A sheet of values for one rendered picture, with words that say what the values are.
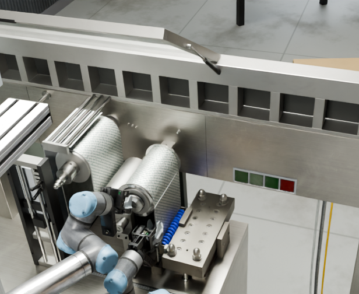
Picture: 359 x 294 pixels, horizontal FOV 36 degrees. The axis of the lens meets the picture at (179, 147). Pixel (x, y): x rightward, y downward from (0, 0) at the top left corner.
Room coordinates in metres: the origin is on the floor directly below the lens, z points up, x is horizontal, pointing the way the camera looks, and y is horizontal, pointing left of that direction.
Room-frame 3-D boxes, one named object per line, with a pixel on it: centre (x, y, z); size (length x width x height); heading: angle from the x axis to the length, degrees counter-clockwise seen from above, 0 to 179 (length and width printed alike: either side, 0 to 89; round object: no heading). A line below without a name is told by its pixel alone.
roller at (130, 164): (1.67, 0.23, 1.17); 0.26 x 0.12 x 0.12; 156
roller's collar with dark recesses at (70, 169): (1.59, 0.41, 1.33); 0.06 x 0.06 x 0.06; 66
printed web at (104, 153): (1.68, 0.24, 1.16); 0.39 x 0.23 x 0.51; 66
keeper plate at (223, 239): (1.56, -0.15, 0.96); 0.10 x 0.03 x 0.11; 156
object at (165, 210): (1.61, 0.06, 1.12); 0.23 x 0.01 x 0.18; 156
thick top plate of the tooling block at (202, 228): (1.58, -0.06, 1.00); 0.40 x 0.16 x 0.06; 156
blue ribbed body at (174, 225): (1.59, 0.05, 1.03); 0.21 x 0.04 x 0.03; 156
